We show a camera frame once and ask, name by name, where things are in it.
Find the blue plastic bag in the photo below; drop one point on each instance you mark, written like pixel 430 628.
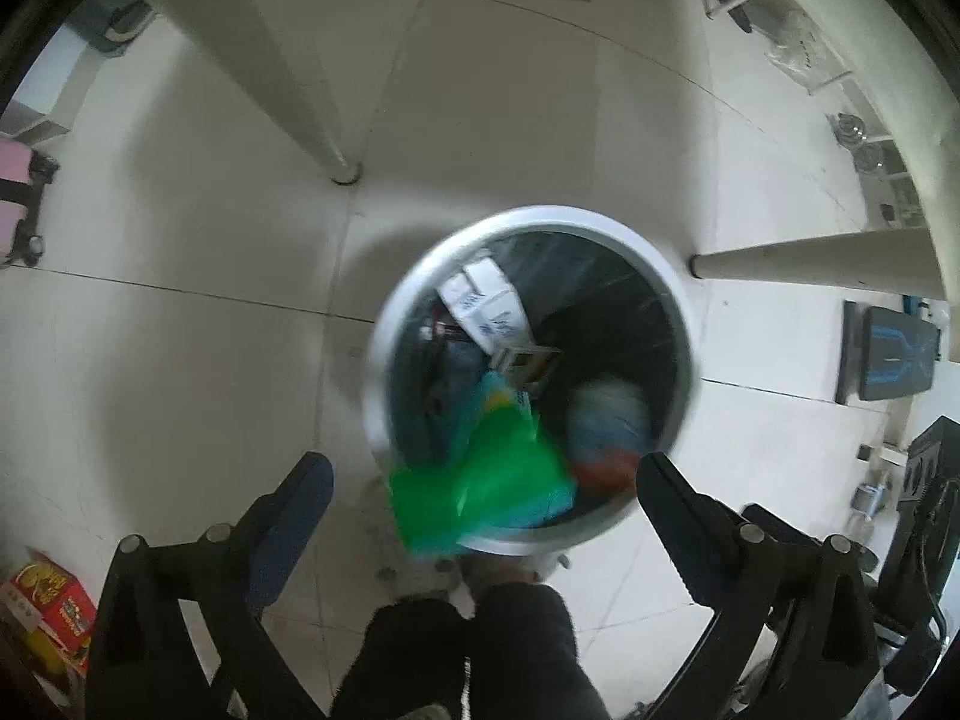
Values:
pixel 454 369

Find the black blue weight bench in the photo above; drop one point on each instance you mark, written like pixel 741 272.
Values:
pixel 885 355

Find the white table leg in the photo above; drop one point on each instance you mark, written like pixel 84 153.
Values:
pixel 290 87
pixel 894 261

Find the white printed carton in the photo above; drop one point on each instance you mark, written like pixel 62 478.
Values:
pixel 485 304

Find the green blue wipes pack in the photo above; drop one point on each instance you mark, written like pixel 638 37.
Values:
pixel 502 471

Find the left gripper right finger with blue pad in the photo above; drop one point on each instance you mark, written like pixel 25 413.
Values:
pixel 755 573

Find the red blue small box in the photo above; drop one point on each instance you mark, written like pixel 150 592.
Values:
pixel 607 433

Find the person in black fleece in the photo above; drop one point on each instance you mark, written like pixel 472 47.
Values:
pixel 516 657

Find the white round trash bin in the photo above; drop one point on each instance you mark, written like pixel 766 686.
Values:
pixel 601 302

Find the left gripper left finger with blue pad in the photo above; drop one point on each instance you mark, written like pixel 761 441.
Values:
pixel 179 630

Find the red yellow carton box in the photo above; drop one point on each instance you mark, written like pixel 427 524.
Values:
pixel 46 599

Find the pink suitcase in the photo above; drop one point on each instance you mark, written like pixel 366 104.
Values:
pixel 24 173

